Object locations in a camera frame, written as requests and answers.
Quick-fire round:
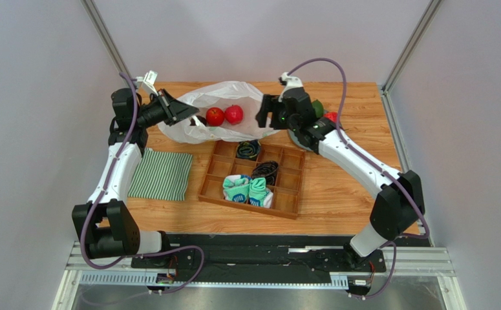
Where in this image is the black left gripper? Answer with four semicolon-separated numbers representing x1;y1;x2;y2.
134;90;198;129

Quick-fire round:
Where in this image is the red pomegranate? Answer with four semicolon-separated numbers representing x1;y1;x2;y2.
224;105;244;125

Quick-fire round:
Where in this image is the red apple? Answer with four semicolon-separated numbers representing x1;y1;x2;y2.
206;107;225;127

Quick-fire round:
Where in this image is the white plastic bag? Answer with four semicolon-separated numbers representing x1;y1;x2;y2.
158;81;278;144

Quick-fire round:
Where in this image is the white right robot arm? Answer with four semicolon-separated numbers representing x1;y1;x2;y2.
255;87;425;258

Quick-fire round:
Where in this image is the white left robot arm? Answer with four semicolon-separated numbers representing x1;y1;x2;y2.
72;88;199;260

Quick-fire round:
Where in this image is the grey plate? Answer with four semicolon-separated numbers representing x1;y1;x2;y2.
287;130;315;153

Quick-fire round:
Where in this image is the green avocado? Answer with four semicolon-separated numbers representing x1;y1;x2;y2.
312;99;325;118

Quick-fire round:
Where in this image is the red strawberry shaped fruit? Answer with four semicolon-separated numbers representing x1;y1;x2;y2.
323;112;339;123

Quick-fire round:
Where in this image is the green striped cloth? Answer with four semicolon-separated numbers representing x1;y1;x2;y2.
128;148;193;201

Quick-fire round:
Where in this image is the wooden divided tray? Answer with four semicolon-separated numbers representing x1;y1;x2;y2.
198;141;306;220

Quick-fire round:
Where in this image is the left teal rolled sock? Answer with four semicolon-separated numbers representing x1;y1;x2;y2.
222;174;251;203

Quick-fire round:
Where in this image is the teal rolled sock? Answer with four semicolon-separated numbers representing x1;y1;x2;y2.
248;178;273;209
222;174;251;203

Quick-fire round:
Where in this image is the right teal rolled sock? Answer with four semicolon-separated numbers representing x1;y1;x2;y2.
248;178;273;209

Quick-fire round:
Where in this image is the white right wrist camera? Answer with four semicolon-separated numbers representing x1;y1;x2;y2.
278;72;303;102

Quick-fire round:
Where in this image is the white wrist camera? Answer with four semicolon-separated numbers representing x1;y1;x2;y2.
135;70;158;96
278;72;303;102

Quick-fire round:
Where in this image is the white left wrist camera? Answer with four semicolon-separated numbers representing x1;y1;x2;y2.
135;70;158;96

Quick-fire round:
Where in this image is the blue yellow rolled cable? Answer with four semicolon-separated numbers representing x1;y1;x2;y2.
235;139;262;160

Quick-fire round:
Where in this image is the black rolled cable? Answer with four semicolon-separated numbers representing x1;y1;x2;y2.
251;160;279;187

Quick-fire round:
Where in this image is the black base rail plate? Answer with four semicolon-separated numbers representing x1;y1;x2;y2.
131;233;390;284

